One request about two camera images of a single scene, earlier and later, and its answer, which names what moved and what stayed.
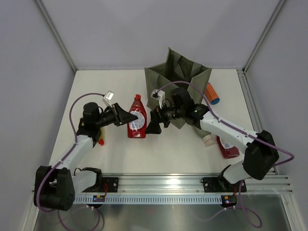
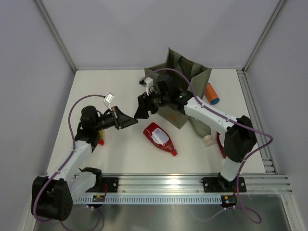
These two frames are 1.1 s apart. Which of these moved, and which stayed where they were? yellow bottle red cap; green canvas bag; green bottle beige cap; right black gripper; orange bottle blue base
Moved: right black gripper
Stayed: yellow bottle red cap; green canvas bag; orange bottle blue base; green bottle beige cap
